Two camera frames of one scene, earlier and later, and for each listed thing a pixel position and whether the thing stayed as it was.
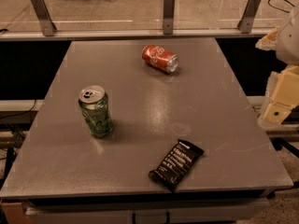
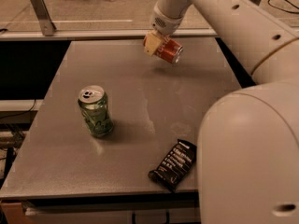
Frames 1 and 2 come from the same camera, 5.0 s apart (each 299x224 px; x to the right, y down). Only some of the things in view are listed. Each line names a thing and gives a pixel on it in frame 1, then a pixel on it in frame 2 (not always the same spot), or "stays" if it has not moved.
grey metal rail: [129, 34] stays
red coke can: [161, 58] to [169, 49]
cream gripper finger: [282, 95] to [163, 25]
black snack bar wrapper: [170, 171] stays
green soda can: [93, 102] stays
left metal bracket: [43, 13] stays
